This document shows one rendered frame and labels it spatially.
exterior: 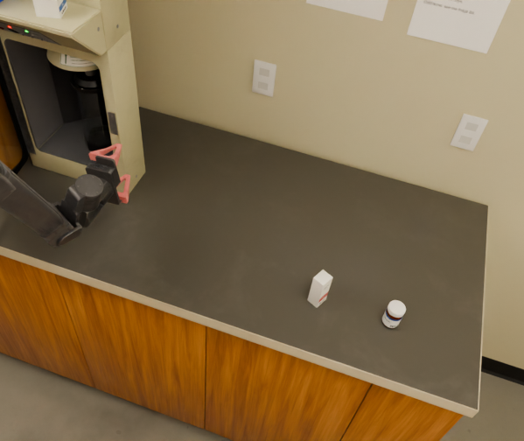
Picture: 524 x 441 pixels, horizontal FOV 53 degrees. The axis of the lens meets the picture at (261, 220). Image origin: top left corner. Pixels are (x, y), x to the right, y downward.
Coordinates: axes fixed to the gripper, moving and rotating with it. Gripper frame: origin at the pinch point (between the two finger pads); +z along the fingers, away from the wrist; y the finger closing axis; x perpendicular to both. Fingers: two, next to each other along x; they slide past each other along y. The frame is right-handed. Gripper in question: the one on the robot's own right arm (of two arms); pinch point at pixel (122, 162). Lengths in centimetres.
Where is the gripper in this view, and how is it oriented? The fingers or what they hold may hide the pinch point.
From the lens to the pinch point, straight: 131.8
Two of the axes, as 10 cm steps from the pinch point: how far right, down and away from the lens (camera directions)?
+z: 3.2, -6.9, 6.4
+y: -0.2, -6.8, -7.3
